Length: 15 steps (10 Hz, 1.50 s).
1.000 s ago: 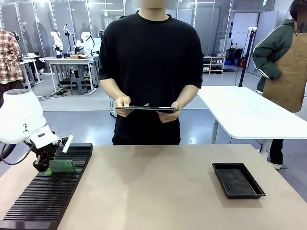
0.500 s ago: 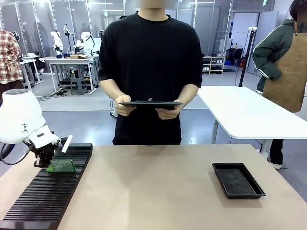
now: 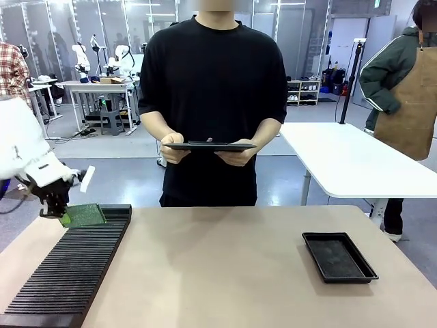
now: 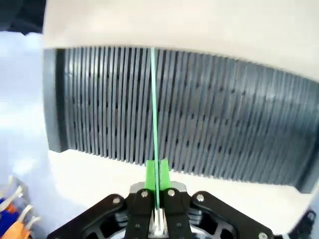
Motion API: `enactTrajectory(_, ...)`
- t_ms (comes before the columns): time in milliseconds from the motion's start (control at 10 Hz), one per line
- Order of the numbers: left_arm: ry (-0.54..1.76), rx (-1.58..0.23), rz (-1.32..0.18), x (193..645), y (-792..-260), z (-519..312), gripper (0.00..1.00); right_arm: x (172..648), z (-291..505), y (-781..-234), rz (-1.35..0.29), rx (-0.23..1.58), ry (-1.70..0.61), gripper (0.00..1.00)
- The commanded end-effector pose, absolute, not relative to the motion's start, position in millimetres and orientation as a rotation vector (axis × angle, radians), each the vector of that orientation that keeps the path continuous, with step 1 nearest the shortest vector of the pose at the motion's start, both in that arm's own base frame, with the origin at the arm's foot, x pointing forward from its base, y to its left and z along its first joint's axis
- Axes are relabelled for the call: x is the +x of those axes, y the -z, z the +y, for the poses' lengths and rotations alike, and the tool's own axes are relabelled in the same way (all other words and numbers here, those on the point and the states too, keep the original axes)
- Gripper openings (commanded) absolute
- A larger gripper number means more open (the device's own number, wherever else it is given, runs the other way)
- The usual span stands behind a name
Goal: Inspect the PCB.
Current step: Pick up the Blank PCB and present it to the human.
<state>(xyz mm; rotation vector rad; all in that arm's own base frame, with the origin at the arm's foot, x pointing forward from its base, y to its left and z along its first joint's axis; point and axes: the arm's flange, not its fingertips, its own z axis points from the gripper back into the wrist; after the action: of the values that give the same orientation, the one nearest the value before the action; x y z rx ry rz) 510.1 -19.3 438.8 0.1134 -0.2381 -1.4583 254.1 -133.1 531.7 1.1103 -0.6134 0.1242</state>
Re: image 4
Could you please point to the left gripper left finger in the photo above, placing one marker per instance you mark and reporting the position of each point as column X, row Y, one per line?
column 139, row 211

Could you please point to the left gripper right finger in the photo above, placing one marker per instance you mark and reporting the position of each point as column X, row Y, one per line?
column 177, row 211

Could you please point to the green PCB board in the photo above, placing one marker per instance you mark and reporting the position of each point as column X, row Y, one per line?
column 154, row 112

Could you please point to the black slotted PCB rack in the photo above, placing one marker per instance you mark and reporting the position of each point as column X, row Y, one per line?
column 211, row 112

